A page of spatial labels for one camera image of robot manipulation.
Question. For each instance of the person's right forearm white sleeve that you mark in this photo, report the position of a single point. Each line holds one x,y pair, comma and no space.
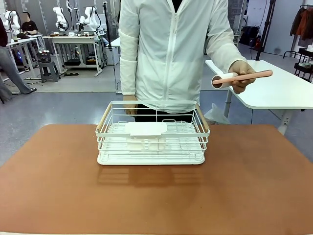
128,76

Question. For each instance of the grey plastic stool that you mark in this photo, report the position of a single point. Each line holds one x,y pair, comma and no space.
49,71

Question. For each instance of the person's right hand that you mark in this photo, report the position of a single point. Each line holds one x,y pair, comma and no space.
130,104

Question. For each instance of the person's left forearm white sleeve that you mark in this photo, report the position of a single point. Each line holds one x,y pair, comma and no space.
223,46

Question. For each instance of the person in white jacket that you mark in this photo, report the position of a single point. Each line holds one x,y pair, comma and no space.
168,54

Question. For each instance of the white plastic cutlery holder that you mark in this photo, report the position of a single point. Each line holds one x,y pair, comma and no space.
146,129

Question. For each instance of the person's left hand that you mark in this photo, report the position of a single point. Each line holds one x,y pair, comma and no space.
244,66

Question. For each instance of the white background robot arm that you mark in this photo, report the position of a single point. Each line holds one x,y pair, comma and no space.
13,22
91,19
60,18

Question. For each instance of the black camera stand pole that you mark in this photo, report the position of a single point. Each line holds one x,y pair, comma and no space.
106,27

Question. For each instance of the clear plastic bag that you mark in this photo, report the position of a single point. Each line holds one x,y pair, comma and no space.
216,115

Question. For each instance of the black clothes rack with jackets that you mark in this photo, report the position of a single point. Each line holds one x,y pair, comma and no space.
304,23

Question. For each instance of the wooden shoe shelf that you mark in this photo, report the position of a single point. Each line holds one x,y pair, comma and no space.
236,40

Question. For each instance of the standing person in grey trousers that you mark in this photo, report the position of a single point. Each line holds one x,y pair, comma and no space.
9,71

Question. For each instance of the seated person in black shirt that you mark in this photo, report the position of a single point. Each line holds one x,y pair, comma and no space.
29,25

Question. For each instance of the black backpack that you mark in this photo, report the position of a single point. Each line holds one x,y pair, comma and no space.
250,35

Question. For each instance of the black utility cart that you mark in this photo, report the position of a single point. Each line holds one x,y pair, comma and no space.
304,67

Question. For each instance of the white drip tray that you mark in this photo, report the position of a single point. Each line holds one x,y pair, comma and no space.
149,161

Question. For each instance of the black tripod stand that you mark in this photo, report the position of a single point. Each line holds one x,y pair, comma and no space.
265,31

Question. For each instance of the white frame work table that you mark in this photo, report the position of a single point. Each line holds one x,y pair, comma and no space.
73,40

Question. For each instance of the black mesh basket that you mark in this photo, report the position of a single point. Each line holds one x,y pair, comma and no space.
45,57

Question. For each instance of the white desk with monitor lights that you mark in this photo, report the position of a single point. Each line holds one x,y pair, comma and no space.
23,40

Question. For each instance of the white rounded table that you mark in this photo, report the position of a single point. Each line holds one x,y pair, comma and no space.
274,90

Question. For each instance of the pink lint roller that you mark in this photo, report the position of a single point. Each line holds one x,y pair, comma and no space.
244,77

